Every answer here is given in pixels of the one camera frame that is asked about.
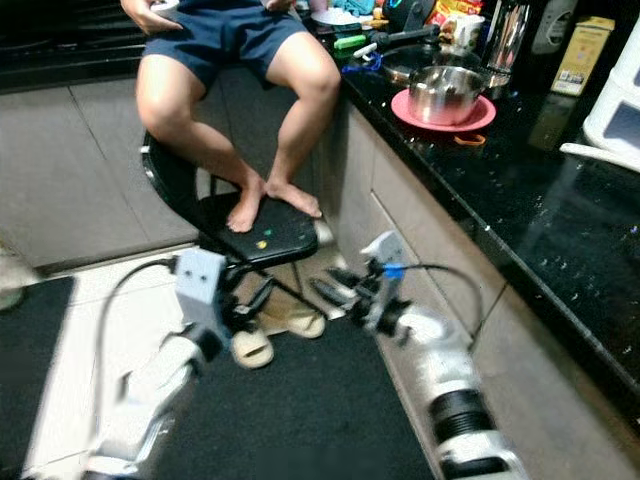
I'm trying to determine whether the round black speaker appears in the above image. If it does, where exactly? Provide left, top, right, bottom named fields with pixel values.
left=380, top=0, right=436, bottom=33

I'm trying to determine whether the person in blue shirt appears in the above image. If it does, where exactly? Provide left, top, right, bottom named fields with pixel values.
left=120, top=0, right=343, bottom=233

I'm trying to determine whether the green handled utensil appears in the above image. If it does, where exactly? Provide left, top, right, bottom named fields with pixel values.
left=333, top=33, right=369, bottom=51

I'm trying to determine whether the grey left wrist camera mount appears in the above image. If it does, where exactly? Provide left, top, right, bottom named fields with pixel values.
left=175, top=248, right=229, bottom=336

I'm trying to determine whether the black round stool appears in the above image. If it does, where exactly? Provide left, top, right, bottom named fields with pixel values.
left=142, top=135, right=323, bottom=321

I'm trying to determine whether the blue handled utensil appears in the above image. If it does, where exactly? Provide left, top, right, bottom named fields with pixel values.
left=342, top=52, right=386, bottom=74

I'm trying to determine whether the red yellow snack packet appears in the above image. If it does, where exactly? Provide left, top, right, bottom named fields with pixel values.
left=425, top=0, right=483, bottom=29

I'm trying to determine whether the white bowl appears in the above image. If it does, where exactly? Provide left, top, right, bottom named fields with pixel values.
left=310, top=8, right=361, bottom=29

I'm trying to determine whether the steel thermos jug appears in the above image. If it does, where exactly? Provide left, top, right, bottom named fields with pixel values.
left=485, top=0, right=533, bottom=73

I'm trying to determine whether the beige kitchen base cabinet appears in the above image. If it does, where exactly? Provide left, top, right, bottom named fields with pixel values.
left=0, top=65, right=640, bottom=480

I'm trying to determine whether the black white kitchen appliance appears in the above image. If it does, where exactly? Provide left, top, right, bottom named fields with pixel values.
left=532, top=0, right=581, bottom=56

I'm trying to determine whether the white plastic rice scoop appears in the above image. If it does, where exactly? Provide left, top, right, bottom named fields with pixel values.
left=560, top=142, right=640, bottom=173

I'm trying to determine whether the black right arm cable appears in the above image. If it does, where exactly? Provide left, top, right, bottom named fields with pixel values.
left=400, top=262, right=486, bottom=346

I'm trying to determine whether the yellow carton box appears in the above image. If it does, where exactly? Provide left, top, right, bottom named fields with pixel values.
left=550, top=15, right=616, bottom=98

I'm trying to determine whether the pink round plate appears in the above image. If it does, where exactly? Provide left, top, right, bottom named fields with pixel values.
left=390, top=88, right=498, bottom=134

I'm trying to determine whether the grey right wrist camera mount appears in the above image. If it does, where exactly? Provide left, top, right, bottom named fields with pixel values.
left=360, top=230, right=411, bottom=336

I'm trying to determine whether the steel cooking pot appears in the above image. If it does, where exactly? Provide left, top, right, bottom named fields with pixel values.
left=407, top=65, right=494, bottom=127

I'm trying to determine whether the large black floor mat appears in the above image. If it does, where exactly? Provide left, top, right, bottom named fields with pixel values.
left=150, top=318, right=436, bottom=480

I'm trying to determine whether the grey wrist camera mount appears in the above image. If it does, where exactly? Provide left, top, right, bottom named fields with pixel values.
left=175, top=248, right=229, bottom=336
left=360, top=230, right=411, bottom=336

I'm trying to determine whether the black handled frying pan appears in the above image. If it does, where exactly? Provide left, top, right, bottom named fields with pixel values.
left=370, top=28, right=443, bottom=86

